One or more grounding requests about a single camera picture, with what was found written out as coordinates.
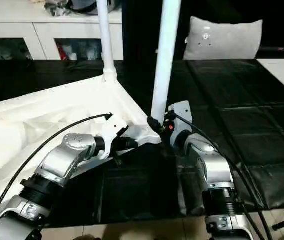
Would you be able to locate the white plastic table top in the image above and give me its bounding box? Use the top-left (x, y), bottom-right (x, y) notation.
top-left (0, 74), bottom-right (162, 222)

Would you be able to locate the white cabinet with glass doors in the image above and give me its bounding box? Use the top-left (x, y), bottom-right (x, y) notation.
top-left (0, 0), bottom-right (125, 62)

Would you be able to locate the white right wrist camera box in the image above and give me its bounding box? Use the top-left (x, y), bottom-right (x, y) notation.
top-left (166, 100), bottom-right (193, 150)

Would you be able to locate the black work mat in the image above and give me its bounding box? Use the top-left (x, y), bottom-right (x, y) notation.
top-left (0, 57), bottom-right (284, 226)

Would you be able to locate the white flat board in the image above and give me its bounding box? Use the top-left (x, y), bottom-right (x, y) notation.
top-left (256, 58), bottom-right (284, 102)

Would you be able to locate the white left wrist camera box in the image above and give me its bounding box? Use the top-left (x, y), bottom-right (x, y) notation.
top-left (94, 116), bottom-right (130, 162)

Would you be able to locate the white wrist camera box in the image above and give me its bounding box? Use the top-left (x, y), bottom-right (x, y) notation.
top-left (94, 116), bottom-right (130, 162)
top-left (166, 100), bottom-right (193, 150)

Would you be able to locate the grey pillow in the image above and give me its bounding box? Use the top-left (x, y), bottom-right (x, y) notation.
top-left (183, 15), bottom-right (264, 61)

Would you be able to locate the grey black bag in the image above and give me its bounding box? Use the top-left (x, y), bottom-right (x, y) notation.
top-left (44, 0), bottom-right (123, 17)

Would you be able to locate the white plastic table leg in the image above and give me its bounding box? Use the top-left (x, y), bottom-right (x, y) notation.
top-left (150, 0), bottom-right (182, 127)
top-left (95, 0), bottom-right (119, 83)

